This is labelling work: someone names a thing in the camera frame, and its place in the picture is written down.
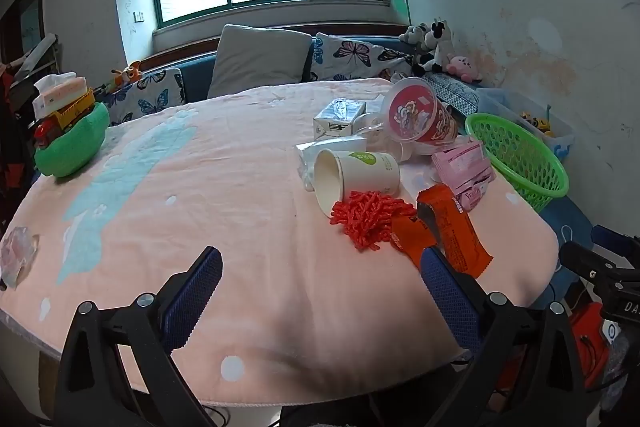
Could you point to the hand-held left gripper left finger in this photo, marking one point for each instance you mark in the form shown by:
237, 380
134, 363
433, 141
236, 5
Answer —
192, 299

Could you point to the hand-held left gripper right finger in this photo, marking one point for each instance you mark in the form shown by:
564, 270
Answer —
450, 302

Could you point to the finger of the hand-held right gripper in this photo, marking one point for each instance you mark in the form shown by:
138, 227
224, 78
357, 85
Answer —
615, 239
577, 259

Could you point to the orange snack wrapper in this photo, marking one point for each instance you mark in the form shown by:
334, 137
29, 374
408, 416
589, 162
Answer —
450, 227

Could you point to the pink snack packet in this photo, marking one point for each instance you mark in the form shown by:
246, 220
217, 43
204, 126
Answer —
472, 194

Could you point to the green plastic basket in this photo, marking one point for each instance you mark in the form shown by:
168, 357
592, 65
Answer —
525, 157

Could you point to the red foam net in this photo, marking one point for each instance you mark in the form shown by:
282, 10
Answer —
370, 212

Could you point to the white paper cup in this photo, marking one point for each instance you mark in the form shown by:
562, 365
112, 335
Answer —
370, 172

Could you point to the clear plastic dome lid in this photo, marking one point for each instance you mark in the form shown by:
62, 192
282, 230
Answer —
372, 127

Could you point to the blue stool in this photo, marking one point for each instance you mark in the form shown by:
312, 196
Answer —
565, 217

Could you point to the red bag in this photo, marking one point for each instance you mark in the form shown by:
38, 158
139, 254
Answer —
587, 332

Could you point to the pink printed blanket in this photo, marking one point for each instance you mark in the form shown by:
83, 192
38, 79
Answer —
225, 207

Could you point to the yellow toy car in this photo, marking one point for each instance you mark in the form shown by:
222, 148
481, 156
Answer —
537, 122

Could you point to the pink paper carton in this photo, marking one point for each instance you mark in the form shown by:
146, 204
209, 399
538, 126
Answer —
457, 159

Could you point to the clear plastic cup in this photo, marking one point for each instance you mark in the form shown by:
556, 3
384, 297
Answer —
412, 152

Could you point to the clear plastic storage bin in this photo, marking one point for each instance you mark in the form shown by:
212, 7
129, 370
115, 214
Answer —
505, 99

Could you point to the crumpled clear wrapper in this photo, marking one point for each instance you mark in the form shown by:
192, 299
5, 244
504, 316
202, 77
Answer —
17, 252

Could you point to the green plush bowl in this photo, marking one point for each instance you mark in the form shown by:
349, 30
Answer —
70, 152

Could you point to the red instant noodle cup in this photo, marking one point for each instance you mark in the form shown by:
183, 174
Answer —
415, 112

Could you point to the small butterfly print pillow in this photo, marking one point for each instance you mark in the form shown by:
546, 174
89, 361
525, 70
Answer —
150, 94

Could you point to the blue patterned cushion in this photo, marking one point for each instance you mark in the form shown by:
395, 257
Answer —
450, 89

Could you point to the white tissue box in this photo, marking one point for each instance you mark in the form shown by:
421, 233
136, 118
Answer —
337, 117

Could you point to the yellow red toy truck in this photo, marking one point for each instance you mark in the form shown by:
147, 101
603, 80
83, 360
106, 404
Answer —
65, 114

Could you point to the pink round plush toy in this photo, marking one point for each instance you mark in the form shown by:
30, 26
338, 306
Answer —
462, 66

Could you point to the orange fox toy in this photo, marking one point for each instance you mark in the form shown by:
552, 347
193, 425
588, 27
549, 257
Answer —
127, 74

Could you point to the pink tissue box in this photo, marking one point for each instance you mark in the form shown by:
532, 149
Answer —
60, 92

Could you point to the grey pillow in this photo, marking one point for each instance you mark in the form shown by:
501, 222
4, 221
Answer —
255, 57

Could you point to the black white cow plush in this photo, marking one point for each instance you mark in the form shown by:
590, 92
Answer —
437, 44

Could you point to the large butterfly print pillow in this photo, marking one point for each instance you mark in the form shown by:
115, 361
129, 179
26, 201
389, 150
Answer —
350, 54

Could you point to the grey plush toy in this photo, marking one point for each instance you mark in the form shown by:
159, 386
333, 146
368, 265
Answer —
412, 34

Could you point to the white wall switch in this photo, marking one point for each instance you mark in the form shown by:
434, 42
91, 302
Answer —
140, 16

